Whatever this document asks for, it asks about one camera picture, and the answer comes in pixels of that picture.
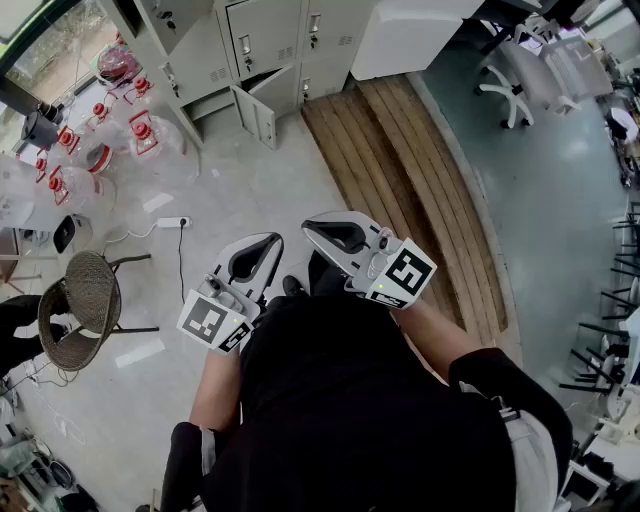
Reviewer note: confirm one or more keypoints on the grey metal locker cabinet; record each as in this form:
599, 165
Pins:
270, 30

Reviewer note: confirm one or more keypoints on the white desk block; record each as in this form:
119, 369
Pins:
405, 45

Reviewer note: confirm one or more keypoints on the grey shoulder bag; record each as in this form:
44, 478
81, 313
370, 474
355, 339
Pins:
530, 450

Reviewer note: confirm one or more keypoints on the white power strip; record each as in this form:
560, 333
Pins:
172, 221

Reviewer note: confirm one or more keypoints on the person's left forearm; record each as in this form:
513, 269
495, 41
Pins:
215, 390

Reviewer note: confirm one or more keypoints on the person's black clothed body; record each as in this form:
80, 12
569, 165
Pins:
350, 400

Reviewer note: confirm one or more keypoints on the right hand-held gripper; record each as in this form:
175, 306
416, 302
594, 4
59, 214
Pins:
400, 272

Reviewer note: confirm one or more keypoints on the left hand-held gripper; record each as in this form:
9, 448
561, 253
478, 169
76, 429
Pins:
215, 320

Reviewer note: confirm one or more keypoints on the group of clear water jugs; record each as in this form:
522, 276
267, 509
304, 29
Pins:
150, 150

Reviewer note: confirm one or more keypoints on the wooden plank platform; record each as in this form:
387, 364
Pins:
400, 175

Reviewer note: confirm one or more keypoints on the white office chair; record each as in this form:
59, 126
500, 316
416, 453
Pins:
530, 75

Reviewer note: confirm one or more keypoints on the brown wicker chair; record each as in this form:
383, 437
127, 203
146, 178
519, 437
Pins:
90, 285

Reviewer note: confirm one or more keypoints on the person's black shoe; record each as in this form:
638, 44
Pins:
294, 286

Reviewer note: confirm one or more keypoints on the small white black appliance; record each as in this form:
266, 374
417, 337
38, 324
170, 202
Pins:
67, 232

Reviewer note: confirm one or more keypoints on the person's right forearm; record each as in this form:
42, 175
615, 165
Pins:
440, 340

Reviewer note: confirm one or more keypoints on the black metal frame stack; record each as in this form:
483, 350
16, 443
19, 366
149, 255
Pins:
615, 300

